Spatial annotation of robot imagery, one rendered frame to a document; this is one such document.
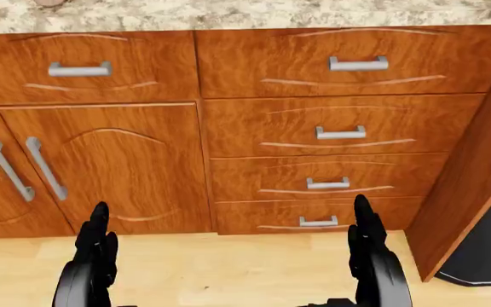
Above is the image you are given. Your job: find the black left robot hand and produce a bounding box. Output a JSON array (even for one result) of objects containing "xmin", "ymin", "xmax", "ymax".
[{"xmin": 52, "ymin": 200, "xmax": 119, "ymax": 307}]

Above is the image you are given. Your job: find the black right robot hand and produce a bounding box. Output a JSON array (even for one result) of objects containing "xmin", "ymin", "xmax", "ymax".
[{"xmin": 347, "ymin": 194, "xmax": 413, "ymax": 307}]

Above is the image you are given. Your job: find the black robot body part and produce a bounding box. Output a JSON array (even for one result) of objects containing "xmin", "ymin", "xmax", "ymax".
[{"xmin": 300, "ymin": 297, "xmax": 358, "ymax": 307}]

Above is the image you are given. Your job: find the black appliance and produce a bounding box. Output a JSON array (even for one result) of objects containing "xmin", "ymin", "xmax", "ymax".
[{"xmin": 436, "ymin": 180, "xmax": 491, "ymax": 287}]

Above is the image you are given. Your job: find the wooden cabinet side panel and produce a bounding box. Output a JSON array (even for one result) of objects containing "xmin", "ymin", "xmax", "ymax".
[{"xmin": 406, "ymin": 41, "xmax": 491, "ymax": 284}]

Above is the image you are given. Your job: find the wide wooden drawer front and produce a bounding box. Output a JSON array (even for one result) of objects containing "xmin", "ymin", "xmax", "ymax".
[
  {"xmin": 0, "ymin": 31, "xmax": 200, "ymax": 105},
  {"xmin": 194, "ymin": 24, "xmax": 491, "ymax": 100}
]

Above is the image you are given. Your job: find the silver drawer bar handle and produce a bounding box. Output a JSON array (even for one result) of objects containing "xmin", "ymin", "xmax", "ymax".
[
  {"xmin": 328, "ymin": 55, "xmax": 390, "ymax": 72},
  {"xmin": 315, "ymin": 125, "xmax": 367, "ymax": 141},
  {"xmin": 48, "ymin": 61, "xmax": 113, "ymax": 78},
  {"xmin": 298, "ymin": 215, "xmax": 339, "ymax": 228},
  {"xmin": 305, "ymin": 176, "xmax": 351, "ymax": 190}
]

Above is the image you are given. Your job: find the long silver door handle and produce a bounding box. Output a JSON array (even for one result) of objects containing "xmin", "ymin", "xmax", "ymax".
[
  {"xmin": 25, "ymin": 136, "xmax": 69, "ymax": 202},
  {"xmin": 0, "ymin": 136, "xmax": 37, "ymax": 203}
]

